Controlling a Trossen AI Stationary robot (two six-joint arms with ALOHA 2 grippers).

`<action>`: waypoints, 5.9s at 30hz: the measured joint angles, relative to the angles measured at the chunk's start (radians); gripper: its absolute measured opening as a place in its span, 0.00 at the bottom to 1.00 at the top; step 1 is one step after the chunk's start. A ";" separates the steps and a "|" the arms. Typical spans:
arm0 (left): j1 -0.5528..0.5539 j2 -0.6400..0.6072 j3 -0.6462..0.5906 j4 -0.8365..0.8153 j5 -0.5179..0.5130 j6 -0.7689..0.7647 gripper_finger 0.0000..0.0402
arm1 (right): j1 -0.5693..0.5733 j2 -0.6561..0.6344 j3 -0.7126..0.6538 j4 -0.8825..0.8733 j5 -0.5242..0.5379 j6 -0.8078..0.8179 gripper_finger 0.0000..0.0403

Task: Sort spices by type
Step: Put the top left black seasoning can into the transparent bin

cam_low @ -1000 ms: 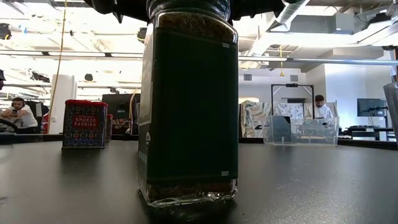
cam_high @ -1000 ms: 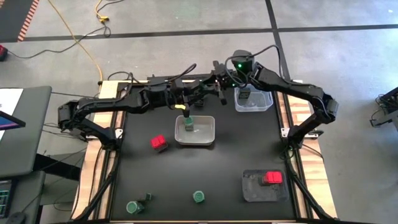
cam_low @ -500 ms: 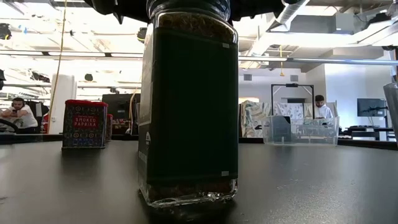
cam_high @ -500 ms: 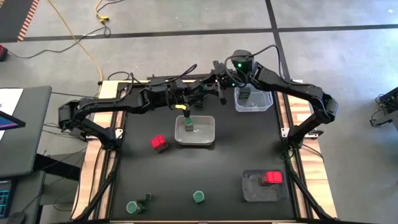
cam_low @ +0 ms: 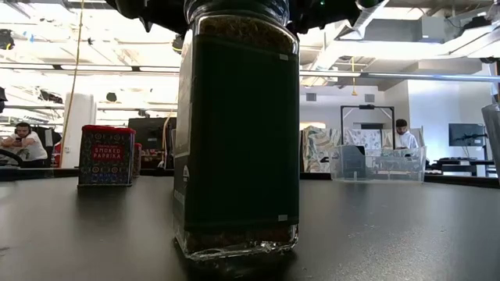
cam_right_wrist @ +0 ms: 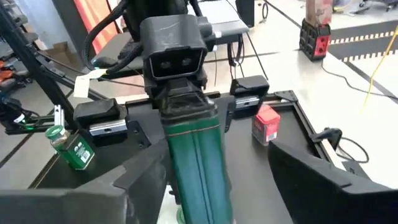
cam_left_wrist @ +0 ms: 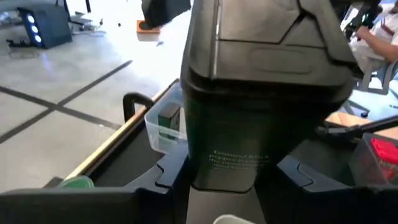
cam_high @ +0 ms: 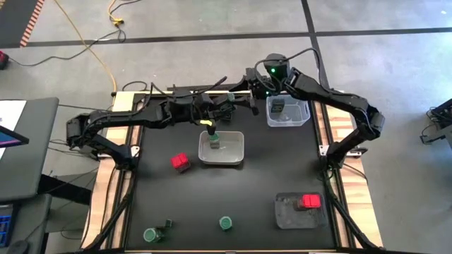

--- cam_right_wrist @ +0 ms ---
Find black computer tower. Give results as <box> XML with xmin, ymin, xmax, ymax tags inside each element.
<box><xmin>235</xmin><ymin>0</ymin><xmax>256</xmax><ymax>27</ymax></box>

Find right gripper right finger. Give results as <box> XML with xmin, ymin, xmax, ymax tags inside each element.
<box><xmin>269</xmin><ymin>141</ymin><xmax>398</xmax><ymax>224</ymax></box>

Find green-lidded glass spice jar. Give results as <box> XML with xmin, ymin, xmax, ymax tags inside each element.
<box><xmin>44</xmin><ymin>124</ymin><xmax>96</xmax><ymax>171</ymax></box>
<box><xmin>158</xmin><ymin>96</ymin><xmax>234</xmax><ymax>224</ymax></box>

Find long black cable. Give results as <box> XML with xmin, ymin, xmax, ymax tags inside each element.
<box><xmin>320</xmin><ymin>58</ymin><xmax>398</xmax><ymax>102</ymax></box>

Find red and black power box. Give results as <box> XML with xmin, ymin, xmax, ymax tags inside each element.
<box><xmin>298</xmin><ymin>17</ymin><xmax>332</xmax><ymax>62</ymax></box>

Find black mat with striped edge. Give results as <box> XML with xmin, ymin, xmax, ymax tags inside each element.
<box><xmin>328</xmin><ymin>20</ymin><xmax>398</xmax><ymax>63</ymax></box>

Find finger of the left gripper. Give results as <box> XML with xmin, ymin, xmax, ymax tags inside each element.
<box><xmin>223</xmin><ymin>75</ymin><xmax>271</xmax><ymax>133</ymax></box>
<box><xmin>73</xmin><ymin>98</ymin><xmax>152</xmax><ymax>149</ymax></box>

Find black cable loop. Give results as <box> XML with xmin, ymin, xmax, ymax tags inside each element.
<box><xmin>335</xmin><ymin>136</ymin><xmax>371</xmax><ymax>165</ymax></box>

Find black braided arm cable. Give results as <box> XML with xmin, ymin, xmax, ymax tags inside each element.
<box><xmin>83</xmin><ymin>0</ymin><xmax>144</xmax><ymax>74</ymax></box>

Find brown box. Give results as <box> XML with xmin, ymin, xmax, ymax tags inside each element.
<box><xmin>305</xmin><ymin>0</ymin><xmax>334</xmax><ymax>28</ymax></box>

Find red-lidded smoked paprika tin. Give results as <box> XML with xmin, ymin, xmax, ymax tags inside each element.
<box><xmin>251</xmin><ymin>103</ymin><xmax>282</xmax><ymax>147</ymax></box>

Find small cable label tag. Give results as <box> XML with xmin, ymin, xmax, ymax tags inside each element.
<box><xmin>73</xmin><ymin>68</ymin><xmax>108</xmax><ymax>99</ymax></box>

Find cardboard box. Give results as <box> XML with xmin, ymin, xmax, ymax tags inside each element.
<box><xmin>39</xmin><ymin>41</ymin><xmax>81</xmax><ymax>74</ymax></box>

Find silver aluminium bracket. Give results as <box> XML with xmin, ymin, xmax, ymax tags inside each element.
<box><xmin>53</xmin><ymin>104</ymin><xmax>66</xmax><ymax>128</ymax></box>

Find long yellow cable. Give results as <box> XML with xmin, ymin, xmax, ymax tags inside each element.
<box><xmin>360</xmin><ymin>26</ymin><xmax>398</xmax><ymax>113</ymax></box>

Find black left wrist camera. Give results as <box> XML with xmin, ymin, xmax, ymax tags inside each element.
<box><xmin>139</xmin><ymin>14</ymin><xmax>215</xmax><ymax>83</ymax></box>

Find orange red panel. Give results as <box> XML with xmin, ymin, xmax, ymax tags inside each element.
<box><xmin>73</xmin><ymin>0</ymin><xmax>124</xmax><ymax>55</ymax></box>

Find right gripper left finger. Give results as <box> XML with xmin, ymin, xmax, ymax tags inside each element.
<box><xmin>0</xmin><ymin>139</ymin><xmax>172</xmax><ymax>224</ymax></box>

